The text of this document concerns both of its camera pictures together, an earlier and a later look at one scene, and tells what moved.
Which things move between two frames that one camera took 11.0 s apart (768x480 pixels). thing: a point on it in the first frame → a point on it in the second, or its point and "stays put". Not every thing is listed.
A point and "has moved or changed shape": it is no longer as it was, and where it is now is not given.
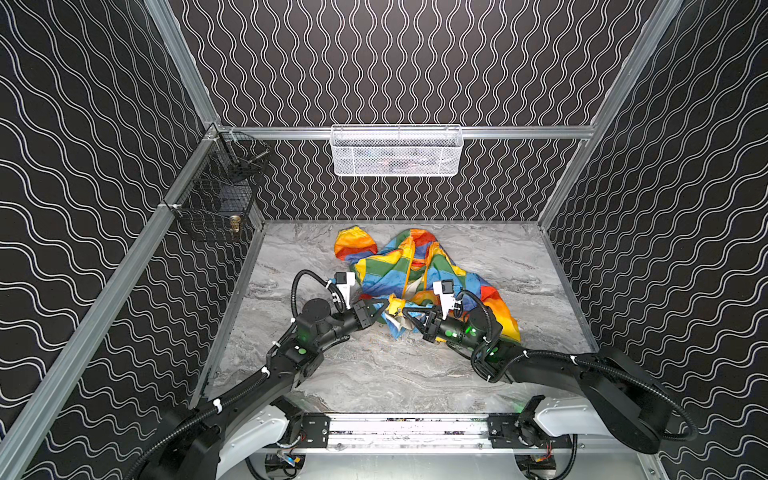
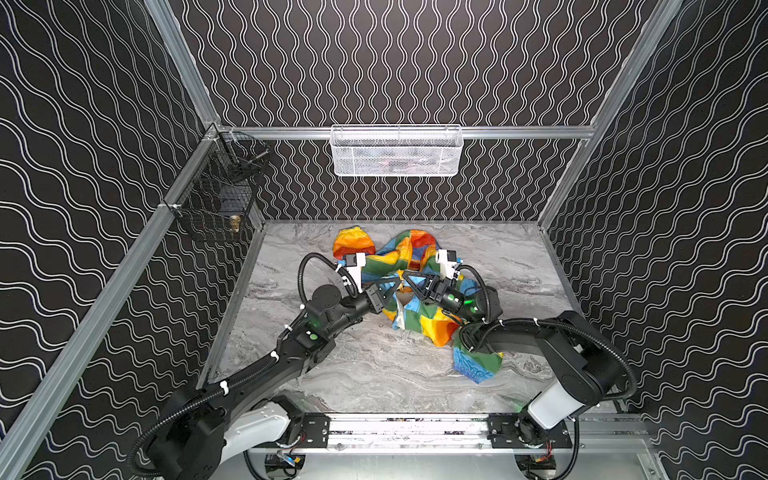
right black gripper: [429, 324] → [434, 291]
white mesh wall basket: [396, 150] stays put
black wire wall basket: [216, 202] stays put
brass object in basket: [235, 223] stays put
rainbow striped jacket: [403, 275] has moved or changed shape
